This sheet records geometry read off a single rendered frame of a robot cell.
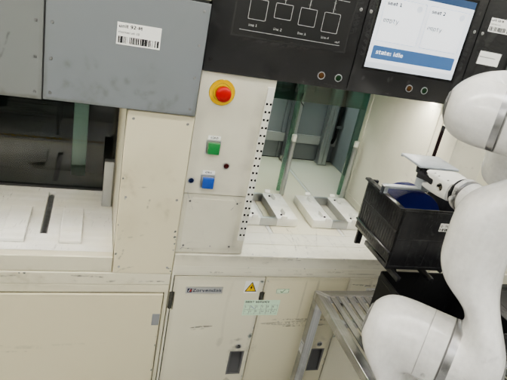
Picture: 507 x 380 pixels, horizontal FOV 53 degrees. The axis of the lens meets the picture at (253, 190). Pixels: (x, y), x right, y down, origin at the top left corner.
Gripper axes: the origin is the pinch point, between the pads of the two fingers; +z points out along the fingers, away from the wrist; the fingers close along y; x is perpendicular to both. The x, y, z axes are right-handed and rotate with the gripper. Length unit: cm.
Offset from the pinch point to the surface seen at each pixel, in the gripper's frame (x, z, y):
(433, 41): 31.3, 15.1, -0.7
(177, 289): -51, 14, -60
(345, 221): -35.0, 35.4, 0.7
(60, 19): 21, 13, -95
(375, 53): 25.6, 14.9, -16.9
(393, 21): 34.4, 14.9, -14.3
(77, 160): -30, 59, -92
